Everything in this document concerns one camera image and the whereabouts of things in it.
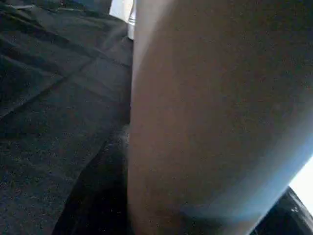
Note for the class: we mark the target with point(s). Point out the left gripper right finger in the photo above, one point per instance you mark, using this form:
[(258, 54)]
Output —
[(291, 215)]

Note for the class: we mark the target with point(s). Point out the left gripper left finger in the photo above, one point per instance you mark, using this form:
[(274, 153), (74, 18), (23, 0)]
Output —
[(102, 195)]

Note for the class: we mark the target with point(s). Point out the white plastic table leg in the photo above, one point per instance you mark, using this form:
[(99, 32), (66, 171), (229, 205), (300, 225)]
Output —
[(207, 98)]

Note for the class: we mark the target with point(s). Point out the black work mat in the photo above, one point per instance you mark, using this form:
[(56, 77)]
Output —
[(49, 85)]

